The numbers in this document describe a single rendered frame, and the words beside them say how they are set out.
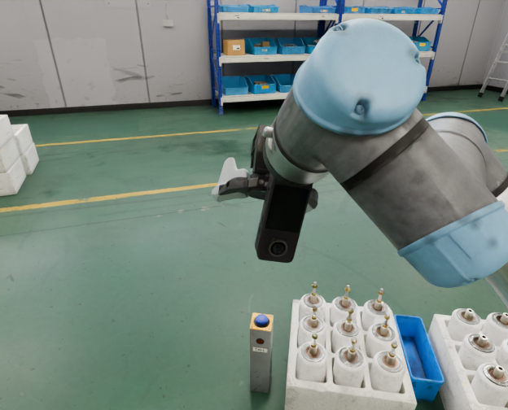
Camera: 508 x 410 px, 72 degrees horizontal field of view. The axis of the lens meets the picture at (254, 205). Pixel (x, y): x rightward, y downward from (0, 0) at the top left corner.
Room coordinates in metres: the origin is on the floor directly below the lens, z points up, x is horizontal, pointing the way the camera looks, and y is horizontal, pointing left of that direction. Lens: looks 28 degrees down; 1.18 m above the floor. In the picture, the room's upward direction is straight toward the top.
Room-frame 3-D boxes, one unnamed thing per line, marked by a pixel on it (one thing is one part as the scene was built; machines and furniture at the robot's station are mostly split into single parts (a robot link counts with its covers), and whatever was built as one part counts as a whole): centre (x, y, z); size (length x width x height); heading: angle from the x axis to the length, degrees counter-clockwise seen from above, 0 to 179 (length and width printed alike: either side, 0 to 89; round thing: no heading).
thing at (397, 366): (0.73, -0.42, 0.25); 0.08 x 0.08 x 0.01
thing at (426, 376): (0.91, -0.61, 0.06); 0.30 x 0.11 x 0.12; 172
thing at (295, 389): (0.86, -0.32, 0.09); 0.39 x 0.39 x 0.18; 81
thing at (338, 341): (0.86, -0.32, 0.16); 0.10 x 0.10 x 0.18
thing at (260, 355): (0.83, -0.03, 0.16); 0.07 x 0.07 x 0.31; 81
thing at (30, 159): (2.97, 2.22, 0.09); 0.39 x 0.39 x 0.18; 20
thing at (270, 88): (5.59, -0.09, 0.36); 0.50 x 0.38 x 0.21; 18
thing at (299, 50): (5.72, -0.52, 0.90); 0.50 x 0.38 x 0.21; 15
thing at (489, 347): (0.80, -0.75, 0.25); 0.08 x 0.08 x 0.01
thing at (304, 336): (0.88, -0.21, 0.16); 0.10 x 0.10 x 0.18
